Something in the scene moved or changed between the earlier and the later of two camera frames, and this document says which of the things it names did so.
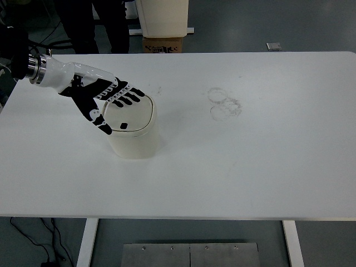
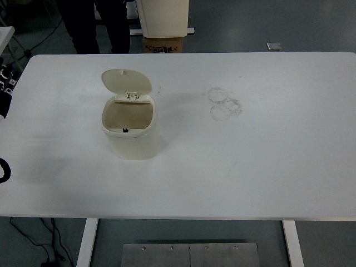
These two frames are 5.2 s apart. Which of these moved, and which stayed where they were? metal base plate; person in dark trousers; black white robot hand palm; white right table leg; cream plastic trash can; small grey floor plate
Moved: cream plastic trash can; black white robot hand palm
Stayed: small grey floor plate; person in dark trousers; metal base plate; white right table leg
